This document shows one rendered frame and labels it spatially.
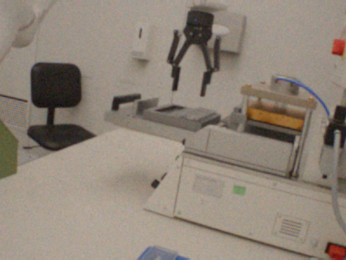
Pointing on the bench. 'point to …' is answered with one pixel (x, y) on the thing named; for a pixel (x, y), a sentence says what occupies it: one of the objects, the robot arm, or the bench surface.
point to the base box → (260, 208)
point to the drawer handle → (124, 99)
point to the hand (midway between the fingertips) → (189, 84)
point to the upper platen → (275, 117)
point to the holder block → (169, 112)
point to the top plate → (284, 92)
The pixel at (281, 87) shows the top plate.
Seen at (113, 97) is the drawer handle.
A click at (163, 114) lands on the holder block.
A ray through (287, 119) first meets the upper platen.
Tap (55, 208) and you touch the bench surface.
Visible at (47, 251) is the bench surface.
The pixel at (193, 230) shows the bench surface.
